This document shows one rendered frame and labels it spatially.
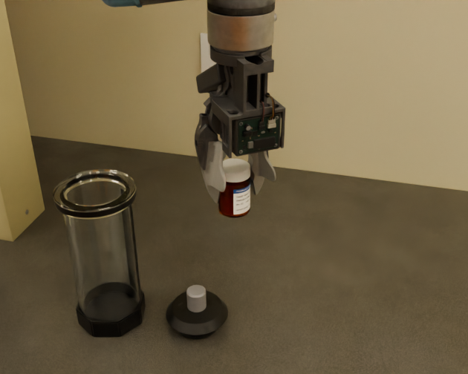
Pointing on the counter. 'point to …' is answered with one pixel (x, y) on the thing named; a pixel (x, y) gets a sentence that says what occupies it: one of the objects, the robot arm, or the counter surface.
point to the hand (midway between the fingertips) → (234, 186)
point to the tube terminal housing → (6, 136)
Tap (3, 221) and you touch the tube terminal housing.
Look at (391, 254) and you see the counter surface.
